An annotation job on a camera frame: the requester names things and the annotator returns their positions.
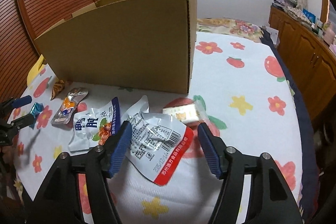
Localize teal foil candy packet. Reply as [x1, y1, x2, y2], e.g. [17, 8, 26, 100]
[30, 102, 44, 122]

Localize silver orange snack pouch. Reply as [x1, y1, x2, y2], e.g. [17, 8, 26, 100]
[51, 88, 89, 126]

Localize white blue duck gizzard bag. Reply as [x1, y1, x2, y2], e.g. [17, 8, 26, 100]
[68, 97, 121, 152]

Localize white red-edged snack bag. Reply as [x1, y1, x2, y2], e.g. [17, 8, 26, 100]
[122, 96, 194, 186]

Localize yellow plush pillow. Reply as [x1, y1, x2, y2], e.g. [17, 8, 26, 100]
[27, 55, 46, 86]

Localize copper foil snack packet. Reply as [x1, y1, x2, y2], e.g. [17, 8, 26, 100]
[51, 80, 66, 100]

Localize fruit print bed sheet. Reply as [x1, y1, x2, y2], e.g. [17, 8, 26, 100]
[14, 32, 302, 223]

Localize brown slatted wardrobe door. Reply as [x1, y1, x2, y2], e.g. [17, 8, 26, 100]
[1, 0, 98, 101]

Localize brown cardboard box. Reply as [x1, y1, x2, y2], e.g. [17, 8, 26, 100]
[35, 0, 197, 94]

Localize wooden sideboard cabinet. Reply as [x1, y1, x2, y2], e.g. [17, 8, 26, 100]
[268, 6, 335, 124]

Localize floral quilt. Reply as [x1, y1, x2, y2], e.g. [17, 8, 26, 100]
[197, 18, 263, 43]

